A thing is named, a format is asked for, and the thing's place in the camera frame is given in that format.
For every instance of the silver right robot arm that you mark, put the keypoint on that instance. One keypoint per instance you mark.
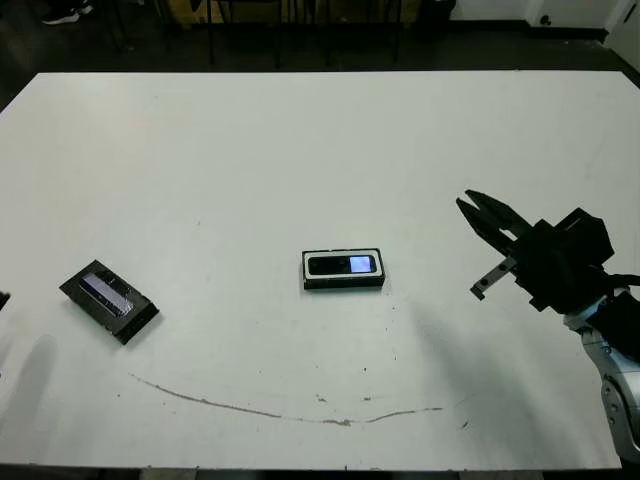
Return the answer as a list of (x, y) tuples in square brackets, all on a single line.
[(620, 390)]

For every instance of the black printed box lid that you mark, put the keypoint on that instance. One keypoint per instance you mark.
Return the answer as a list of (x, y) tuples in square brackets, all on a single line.
[(107, 295)]

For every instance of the black waste bin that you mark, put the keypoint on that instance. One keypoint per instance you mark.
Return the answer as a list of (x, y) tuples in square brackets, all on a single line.
[(439, 12)]

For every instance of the black phone-like camera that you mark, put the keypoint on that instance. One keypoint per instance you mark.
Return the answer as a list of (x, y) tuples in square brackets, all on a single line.
[(330, 265)]

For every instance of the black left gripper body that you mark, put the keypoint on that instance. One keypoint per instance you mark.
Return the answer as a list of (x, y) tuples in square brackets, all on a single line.
[(4, 301)]

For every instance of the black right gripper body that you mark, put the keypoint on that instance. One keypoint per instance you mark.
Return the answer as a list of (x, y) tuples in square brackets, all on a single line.
[(550, 270)]

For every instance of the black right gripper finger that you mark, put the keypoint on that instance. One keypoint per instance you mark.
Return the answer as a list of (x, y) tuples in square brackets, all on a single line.
[(500, 215), (487, 230)]

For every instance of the black sneaker white sole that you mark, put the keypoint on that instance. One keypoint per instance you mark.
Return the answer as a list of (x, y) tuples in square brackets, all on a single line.
[(65, 17)]

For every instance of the black mesh chair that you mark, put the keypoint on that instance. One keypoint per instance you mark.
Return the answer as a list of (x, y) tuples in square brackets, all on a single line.
[(396, 30), (211, 30)]

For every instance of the round black wall socket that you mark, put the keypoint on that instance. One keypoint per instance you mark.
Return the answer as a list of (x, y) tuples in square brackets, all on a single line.
[(545, 20)]

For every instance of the black box base white insert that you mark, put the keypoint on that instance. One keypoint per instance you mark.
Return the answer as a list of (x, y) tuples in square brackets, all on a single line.
[(345, 284)]

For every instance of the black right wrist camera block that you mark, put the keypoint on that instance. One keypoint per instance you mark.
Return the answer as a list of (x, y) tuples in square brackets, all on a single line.
[(585, 235)]

